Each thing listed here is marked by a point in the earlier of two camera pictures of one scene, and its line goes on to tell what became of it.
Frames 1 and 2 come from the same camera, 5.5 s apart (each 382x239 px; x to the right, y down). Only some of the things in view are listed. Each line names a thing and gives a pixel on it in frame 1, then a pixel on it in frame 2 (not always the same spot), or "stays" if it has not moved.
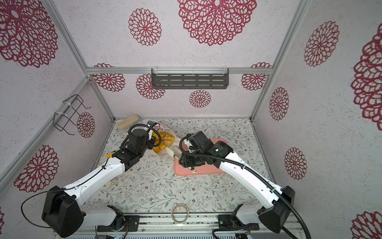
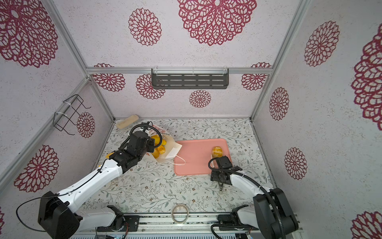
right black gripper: (186, 161) → (214, 176)
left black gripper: (152, 141) stays
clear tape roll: (178, 222) stays
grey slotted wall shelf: (189, 78) stays
